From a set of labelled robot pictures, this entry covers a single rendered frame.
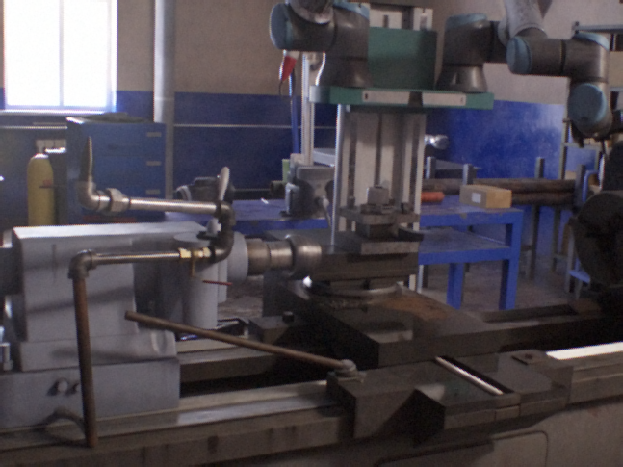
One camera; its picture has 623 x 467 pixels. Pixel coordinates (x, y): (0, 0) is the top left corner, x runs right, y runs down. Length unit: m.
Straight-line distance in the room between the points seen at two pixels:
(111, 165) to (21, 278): 2.08
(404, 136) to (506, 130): 5.14
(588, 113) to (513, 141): 6.15
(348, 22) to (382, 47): 0.27
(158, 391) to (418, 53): 1.88
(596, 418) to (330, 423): 0.73
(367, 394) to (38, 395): 0.61
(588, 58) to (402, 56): 1.14
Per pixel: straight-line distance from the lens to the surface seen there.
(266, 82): 9.41
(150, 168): 3.70
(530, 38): 2.12
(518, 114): 8.19
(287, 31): 2.75
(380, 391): 1.69
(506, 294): 4.48
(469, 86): 3.08
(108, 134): 3.65
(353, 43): 2.87
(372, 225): 2.20
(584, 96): 2.09
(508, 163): 8.28
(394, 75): 3.12
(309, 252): 1.82
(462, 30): 3.10
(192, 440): 1.57
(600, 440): 2.17
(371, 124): 3.18
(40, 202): 7.28
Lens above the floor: 1.47
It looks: 11 degrees down
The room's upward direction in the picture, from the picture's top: 3 degrees clockwise
